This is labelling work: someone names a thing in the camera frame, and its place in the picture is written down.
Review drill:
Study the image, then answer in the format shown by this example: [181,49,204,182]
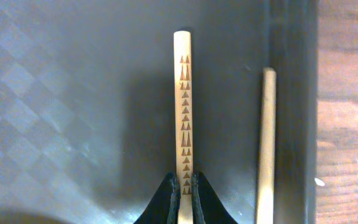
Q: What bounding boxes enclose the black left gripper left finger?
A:
[134,173,180,224]

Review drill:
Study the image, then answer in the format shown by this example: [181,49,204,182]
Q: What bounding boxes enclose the plain wooden chopstick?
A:
[255,68,277,224]

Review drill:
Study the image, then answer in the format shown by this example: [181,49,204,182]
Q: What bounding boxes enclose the dark brown serving tray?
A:
[0,0,318,223]

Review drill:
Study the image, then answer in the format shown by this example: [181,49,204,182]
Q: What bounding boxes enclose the patterned wooden chopstick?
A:
[173,30,193,224]

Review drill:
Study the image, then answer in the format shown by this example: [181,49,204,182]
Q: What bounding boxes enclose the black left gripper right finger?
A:
[191,172,237,224]

